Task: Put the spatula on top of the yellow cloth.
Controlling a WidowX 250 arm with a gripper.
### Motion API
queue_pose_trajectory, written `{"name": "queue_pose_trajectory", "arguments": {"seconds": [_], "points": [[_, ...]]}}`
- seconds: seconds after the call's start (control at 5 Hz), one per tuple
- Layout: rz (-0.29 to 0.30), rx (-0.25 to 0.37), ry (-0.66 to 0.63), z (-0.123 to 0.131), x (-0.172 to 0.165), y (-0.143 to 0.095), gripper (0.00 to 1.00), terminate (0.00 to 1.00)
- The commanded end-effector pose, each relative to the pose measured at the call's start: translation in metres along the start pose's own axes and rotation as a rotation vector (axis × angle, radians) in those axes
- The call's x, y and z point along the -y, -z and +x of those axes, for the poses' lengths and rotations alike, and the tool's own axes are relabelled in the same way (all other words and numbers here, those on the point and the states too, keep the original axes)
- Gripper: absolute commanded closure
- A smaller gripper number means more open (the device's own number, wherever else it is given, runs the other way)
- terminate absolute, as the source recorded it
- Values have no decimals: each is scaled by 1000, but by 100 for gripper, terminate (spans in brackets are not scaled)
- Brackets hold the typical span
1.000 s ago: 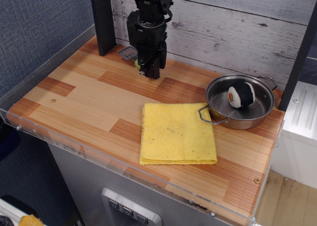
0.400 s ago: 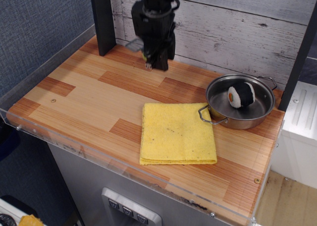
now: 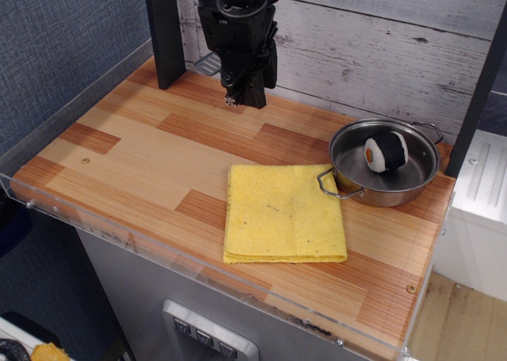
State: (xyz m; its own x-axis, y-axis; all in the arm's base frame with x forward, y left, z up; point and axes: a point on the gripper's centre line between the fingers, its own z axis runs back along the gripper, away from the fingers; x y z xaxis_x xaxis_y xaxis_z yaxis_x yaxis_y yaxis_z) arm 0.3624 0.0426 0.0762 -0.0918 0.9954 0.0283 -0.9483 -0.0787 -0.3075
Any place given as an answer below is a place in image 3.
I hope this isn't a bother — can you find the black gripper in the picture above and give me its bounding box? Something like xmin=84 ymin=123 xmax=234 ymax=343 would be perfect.
xmin=198 ymin=0 xmax=278 ymax=108

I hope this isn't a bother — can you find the grey spatula with green handle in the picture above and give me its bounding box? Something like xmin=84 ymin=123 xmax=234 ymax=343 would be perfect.
xmin=194 ymin=52 xmax=221 ymax=76

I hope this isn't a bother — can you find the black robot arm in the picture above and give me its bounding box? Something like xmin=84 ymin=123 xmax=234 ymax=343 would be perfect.
xmin=196 ymin=0 xmax=279 ymax=108

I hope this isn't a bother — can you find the yellow folded cloth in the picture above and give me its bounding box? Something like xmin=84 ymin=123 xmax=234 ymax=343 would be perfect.
xmin=223 ymin=164 xmax=347 ymax=264

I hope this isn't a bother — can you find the plush sushi roll toy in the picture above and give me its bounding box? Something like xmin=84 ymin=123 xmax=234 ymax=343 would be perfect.
xmin=364 ymin=131 xmax=409 ymax=173

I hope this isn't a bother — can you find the stainless steel pan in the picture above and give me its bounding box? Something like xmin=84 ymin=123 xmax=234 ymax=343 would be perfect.
xmin=318 ymin=118 xmax=443 ymax=207

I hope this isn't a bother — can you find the silver toy fridge front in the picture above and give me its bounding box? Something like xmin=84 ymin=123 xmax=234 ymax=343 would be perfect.
xmin=78 ymin=231 xmax=399 ymax=360

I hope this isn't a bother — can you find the white toy appliance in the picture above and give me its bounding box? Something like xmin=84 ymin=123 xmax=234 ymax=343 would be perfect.
xmin=433 ymin=130 xmax=506 ymax=301

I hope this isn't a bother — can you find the yellow object at corner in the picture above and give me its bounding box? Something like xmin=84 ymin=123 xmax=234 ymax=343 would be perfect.
xmin=31 ymin=343 xmax=72 ymax=361

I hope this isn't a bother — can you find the dark grey vertical post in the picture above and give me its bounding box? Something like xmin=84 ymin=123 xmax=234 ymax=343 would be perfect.
xmin=145 ymin=0 xmax=186 ymax=89

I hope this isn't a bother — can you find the dark right vertical post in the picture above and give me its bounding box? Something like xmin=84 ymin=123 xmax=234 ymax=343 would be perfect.
xmin=446 ymin=18 xmax=507 ymax=179

